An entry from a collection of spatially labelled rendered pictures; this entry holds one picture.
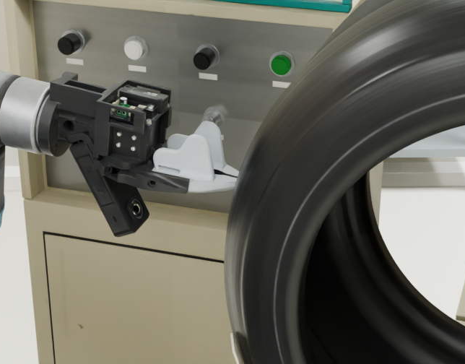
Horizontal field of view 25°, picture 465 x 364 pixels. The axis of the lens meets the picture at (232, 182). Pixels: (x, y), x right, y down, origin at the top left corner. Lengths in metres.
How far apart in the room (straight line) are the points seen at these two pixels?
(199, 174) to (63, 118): 0.15
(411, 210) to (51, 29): 2.29
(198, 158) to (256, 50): 0.60
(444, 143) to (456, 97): 3.09
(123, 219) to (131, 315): 0.75
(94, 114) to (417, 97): 0.36
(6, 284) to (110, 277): 1.58
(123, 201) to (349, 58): 0.34
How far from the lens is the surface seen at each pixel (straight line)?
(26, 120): 1.08
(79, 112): 1.07
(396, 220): 3.73
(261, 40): 1.60
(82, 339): 1.92
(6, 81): 1.11
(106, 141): 1.05
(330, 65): 0.89
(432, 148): 3.87
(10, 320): 3.20
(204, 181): 1.04
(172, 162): 1.05
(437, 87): 0.84
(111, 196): 1.10
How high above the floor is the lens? 1.69
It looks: 25 degrees down
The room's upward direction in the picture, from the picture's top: straight up
